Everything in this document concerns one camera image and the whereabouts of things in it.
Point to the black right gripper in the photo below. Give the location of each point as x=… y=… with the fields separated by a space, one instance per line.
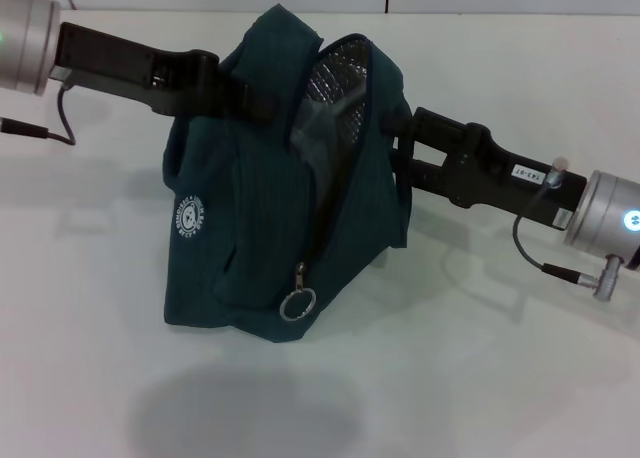
x=500 y=178

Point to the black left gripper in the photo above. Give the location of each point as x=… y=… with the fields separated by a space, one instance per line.
x=125 y=63

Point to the dark teal insulated lunch bag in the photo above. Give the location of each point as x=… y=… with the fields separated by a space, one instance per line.
x=240 y=203

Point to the white and silver left arm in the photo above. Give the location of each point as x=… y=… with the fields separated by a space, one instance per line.
x=25 y=43

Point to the white and silver right arm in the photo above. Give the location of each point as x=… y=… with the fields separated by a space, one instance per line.
x=605 y=218

